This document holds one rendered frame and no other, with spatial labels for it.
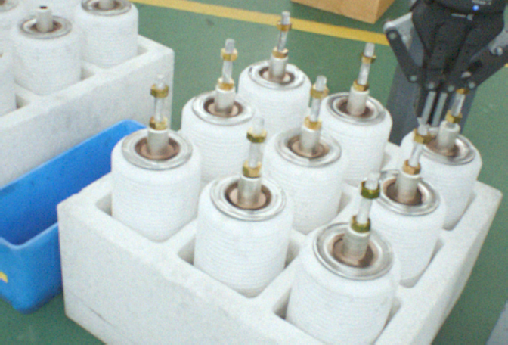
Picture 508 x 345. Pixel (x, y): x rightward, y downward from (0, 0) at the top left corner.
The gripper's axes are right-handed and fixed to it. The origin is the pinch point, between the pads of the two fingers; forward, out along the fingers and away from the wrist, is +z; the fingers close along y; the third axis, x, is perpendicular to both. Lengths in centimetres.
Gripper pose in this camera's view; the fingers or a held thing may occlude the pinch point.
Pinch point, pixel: (431, 104)
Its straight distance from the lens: 65.4
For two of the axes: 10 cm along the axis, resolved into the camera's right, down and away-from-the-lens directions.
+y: 9.9, 1.1, 0.5
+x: 0.2, -5.7, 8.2
